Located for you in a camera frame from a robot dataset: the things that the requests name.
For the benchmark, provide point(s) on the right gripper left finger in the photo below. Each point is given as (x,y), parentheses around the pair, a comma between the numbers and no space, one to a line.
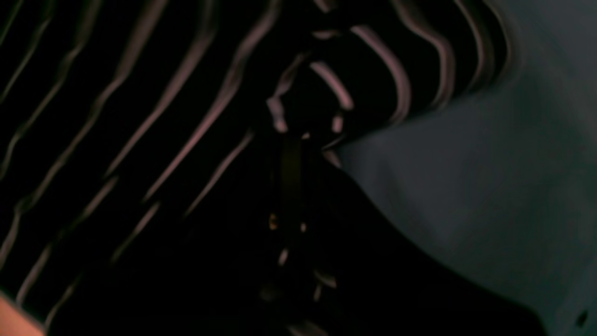
(228,253)

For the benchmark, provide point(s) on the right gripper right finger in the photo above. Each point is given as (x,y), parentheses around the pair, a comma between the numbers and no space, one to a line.
(382,284)

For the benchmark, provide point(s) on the navy white striped t-shirt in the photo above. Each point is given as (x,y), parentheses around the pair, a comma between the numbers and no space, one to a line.
(103,102)

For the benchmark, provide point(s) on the blue table cloth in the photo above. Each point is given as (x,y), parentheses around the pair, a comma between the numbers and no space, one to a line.
(501,186)

